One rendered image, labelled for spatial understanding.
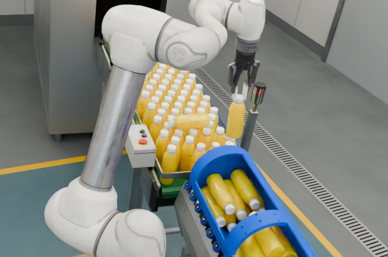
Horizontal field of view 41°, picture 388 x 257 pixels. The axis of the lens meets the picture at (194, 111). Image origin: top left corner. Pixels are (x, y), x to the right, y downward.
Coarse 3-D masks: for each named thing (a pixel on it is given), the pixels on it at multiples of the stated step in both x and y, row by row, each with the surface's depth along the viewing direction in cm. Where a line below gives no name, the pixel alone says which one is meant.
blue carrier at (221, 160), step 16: (208, 160) 210; (224, 160) 219; (240, 160) 222; (192, 176) 215; (208, 176) 221; (224, 176) 224; (256, 176) 202; (272, 192) 196; (208, 208) 200; (272, 208) 209; (240, 224) 182; (256, 224) 179; (272, 224) 179; (288, 224) 180; (224, 240) 186; (240, 240) 178; (304, 240) 177; (304, 256) 188
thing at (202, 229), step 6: (186, 192) 233; (186, 198) 231; (192, 204) 226; (192, 210) 224; (192, 216) 223; (198, 216) 220; (198, 222) 218; (198, 228) 217; (204, 228) 214; (204, 234) 212; (204, 240) 211; (210, 240) 209; (210, 246) 207; (210, 252) 205; (216, 252) 203
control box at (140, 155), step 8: (136, 128) 240; (144, 128) 241; (128, 136) 235; (136, 136) 234; (128, 144) 236; (136, 144) 229; (144, 144) 230; (152, 144) 231; (128, 152) 236; (136, 152) 226; (144, 152) 228; (152, 152) 229; (136, 160) 229; (144, 160) 230; (152, 160) 232
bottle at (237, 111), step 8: (232, 104) 214; (240, 104) 213; (232, 112) 214; (240, 112) 214; (232, 120) 216; (240, 120) 216; (232, 128) 218; (240, 128) 219; (232, 136) 220; (240, 136) 222
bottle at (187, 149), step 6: (186, 144) 241; (192, 144) 242; (186, 150) 241; (192, 150) 242; (180, 156) 245; (186, 156) 242; (180, 162) 246; (186, 162) 244; (180, 168) 247; (186, 168) 246
